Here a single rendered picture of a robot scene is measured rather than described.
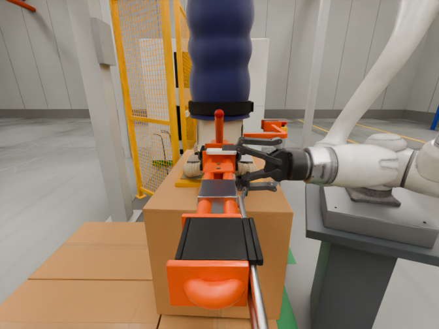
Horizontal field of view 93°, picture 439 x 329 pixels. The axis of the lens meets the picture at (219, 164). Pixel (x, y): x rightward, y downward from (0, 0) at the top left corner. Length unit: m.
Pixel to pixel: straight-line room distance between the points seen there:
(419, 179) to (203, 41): 0.88
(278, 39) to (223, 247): 10.28
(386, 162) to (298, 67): 10.01
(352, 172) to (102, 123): 1.88
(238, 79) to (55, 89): 11.98
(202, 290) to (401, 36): 0.70
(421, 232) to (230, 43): 0.91
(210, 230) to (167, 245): 0.42
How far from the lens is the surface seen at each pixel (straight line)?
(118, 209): 2.34
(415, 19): 0.76
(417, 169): 1.03
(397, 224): 1.02
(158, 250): 0.67
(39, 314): 1.10
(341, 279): 1.28
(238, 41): 0.71
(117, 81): 4.33
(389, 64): 0.73
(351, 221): 0.99
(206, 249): 0.22
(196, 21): 0.73
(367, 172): 0.56
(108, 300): 1.02
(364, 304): 1.39
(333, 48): 11.10
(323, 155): 0.52
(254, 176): 0.51
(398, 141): 1.06
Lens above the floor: 1.29
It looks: 20 degrees down
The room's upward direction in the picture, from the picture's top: straight up
